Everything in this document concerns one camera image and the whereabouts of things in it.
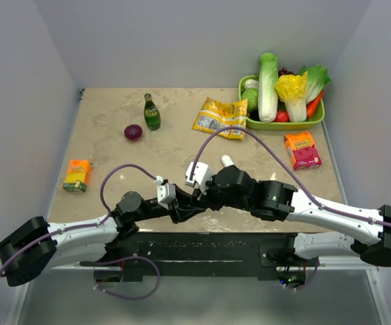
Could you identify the green lettuce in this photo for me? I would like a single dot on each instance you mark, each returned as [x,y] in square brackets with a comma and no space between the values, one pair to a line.
[317,80]

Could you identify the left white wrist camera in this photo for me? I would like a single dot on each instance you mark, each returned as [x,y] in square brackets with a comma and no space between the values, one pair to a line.
[166,192]

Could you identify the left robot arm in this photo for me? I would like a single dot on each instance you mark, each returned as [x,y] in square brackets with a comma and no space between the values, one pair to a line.
[38,245]

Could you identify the red tomato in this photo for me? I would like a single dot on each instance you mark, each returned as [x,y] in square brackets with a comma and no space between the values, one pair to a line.
[282,117]

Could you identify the yellow leaf cabbage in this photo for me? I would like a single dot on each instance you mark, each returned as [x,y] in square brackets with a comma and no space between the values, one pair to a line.
[291,90]

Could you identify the round green cabbage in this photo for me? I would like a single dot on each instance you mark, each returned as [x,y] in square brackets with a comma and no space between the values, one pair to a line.
[251,95]

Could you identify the purple red onion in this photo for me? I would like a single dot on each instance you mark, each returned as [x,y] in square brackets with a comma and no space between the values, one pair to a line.
[133,132]

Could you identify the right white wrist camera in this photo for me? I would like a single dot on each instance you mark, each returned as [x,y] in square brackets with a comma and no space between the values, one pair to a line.
[198,175]

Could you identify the yellow snack bag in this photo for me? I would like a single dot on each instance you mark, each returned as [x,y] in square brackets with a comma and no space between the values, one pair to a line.
[216,115]

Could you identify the napa cabbage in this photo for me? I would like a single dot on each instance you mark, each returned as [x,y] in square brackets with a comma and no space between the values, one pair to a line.
[267,95]

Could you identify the orange carrot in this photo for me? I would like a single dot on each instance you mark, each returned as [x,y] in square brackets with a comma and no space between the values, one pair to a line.
[311,107]

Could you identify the pink orange snack box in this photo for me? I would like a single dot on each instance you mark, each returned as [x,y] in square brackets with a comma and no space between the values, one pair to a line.
[302,151]

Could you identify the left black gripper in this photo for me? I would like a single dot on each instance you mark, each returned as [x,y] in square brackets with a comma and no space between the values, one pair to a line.
[180,208]

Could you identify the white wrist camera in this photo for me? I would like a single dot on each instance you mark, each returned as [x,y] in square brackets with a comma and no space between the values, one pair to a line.
[166,192]
[198,175]

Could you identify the green glass bottle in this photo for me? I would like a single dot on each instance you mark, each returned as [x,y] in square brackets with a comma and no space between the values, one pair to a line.
[151,113]

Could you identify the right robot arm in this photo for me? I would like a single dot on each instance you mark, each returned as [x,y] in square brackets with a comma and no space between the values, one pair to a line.
[350,230]

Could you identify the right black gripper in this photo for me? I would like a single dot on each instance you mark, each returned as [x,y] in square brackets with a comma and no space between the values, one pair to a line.
[207,198]

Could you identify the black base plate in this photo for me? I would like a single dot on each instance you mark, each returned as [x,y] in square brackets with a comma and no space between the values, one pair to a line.
[261,255]

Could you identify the white earbud charging case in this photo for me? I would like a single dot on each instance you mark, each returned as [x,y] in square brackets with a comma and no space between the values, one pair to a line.
[226,161]

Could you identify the dark red grapes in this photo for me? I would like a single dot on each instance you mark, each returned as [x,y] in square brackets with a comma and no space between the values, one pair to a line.
[284,71]

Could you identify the green plastic basket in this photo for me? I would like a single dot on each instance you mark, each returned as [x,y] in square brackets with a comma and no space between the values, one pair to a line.
[289,126]

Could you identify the white cauliflower piece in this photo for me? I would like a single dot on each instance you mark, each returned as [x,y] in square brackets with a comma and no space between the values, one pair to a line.
[251,84]

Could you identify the orange yellow juice carton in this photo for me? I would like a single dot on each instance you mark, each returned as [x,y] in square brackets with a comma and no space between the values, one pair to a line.
[77,176]

